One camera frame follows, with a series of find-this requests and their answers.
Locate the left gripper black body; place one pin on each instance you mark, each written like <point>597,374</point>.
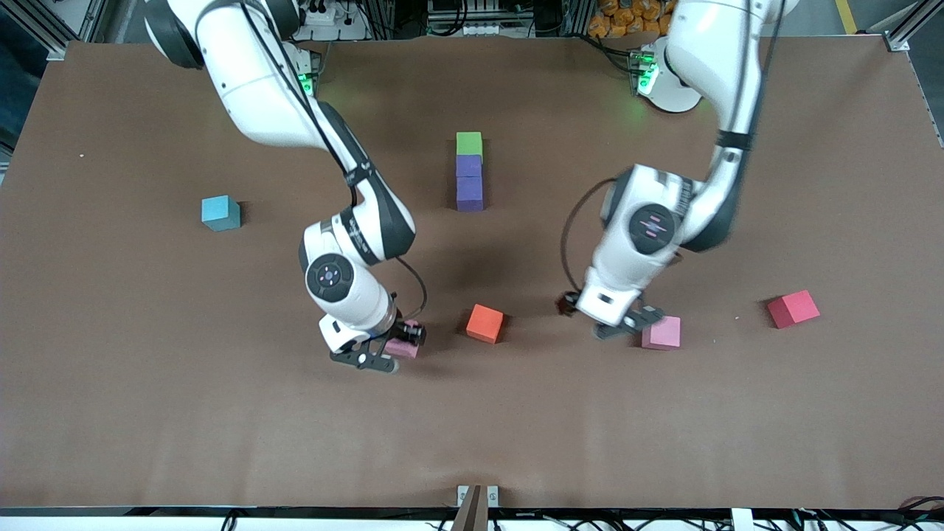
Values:
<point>568,303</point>

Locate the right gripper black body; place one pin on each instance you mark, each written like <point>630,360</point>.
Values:
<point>405,330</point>

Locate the pink foam block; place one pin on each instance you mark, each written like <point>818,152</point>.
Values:
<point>404,351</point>
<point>665,334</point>

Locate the indigo blue foam block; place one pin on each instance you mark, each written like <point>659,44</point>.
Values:
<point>470,193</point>

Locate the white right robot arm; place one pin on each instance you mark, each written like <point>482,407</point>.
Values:
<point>251,81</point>

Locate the orange foam block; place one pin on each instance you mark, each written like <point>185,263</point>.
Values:
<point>484,322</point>

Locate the brown table cover sheet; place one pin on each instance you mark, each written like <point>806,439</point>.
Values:
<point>221,413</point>

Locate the red foam block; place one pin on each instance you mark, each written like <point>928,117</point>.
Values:
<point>793,308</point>

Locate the violet purple foam block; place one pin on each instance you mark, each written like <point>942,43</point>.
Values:
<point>469,167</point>

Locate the brown wooden strip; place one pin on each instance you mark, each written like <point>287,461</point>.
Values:
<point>470,516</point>

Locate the green foam block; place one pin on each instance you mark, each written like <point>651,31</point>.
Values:
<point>469,144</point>

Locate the cyan foam block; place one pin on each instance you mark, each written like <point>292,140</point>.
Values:
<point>220,212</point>

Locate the white power strip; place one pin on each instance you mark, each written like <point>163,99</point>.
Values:
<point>479,29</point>
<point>332,15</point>

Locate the orange fruit pile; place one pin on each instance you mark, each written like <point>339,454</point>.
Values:
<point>623,15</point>

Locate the grey metal bracket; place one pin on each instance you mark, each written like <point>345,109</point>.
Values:
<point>462,494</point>

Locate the white bracket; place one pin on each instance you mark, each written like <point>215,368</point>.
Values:
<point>742,520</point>

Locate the aluminium frame profile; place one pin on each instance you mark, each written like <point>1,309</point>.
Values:
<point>914,22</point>
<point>44,26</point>

